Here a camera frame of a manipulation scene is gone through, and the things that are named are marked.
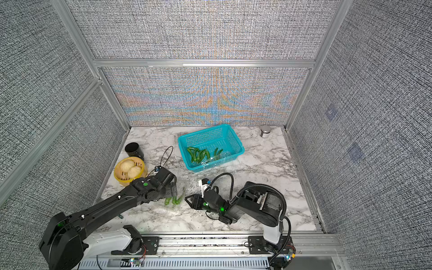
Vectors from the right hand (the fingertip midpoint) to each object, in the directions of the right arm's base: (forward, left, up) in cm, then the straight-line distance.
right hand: (185, 196), depth 82 cm
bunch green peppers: (-1, +6, -4) cm, 7 cm away
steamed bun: (+13, +29, +1) cm, 32 cm away
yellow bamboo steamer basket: (+12, +36, -3) cm, 38 cm away
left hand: (+3, +7, +2) cm, 8 cm away
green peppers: (+26, -4, -4) cm, 27 cm away
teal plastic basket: (+35, -11, -7) cm, 37 cm away
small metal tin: (+44, -48, -2) cm, 65 cm away
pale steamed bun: (+17, +35, 0) cm, 39 cm away
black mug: (+27, +33, +2) cm, 43 cm away
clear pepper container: (-4, +6, -4) cm, 8 cm away
